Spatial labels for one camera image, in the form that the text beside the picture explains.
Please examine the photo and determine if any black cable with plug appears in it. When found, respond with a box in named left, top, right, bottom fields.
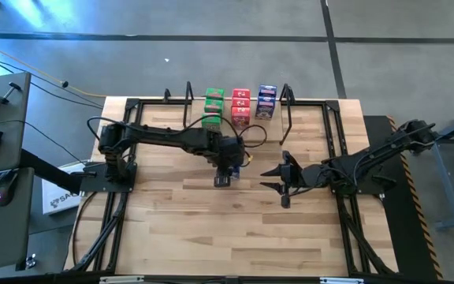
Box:
left=0, top=50, right=69, bottom=88

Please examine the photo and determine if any black mat hazard striped edge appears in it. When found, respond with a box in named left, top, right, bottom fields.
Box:
left=363, top=114, right=445, bottom=282

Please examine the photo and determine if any yellow floor cable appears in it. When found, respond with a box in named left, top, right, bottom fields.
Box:
left=0, top=36, right=106, bottom=99

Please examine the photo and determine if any black metal rig frame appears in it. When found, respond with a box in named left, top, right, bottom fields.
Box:
left=67, top=96, right=400, bottom=277

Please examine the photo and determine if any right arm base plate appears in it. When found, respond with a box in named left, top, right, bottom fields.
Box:
left=327, top=163, right=398, bottom=197

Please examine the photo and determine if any silver metal bracket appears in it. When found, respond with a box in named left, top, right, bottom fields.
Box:
left=319, top=277, right=365, bottom=284
left=99, top=275, right=146, bottom=284

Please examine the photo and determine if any black computer mouse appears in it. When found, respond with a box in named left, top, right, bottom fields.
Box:
left=0, top=169, right=20, bottom=208

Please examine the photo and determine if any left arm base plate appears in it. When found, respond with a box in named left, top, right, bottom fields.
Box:
left=71, top=162, right=138, bottom=194

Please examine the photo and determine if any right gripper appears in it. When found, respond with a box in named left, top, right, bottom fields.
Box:
left=259, top=151, right=322, bottom=197

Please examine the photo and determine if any white printed box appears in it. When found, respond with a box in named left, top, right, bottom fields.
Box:
left=40, top=159, right=91, bottom=216

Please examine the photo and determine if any black support bar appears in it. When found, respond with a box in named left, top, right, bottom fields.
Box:
left=20, top=148, right=84, bottom=195

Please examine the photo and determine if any black frame wooden shelf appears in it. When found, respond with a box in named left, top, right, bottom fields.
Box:
left=184, top=80, right=297, bottom=146

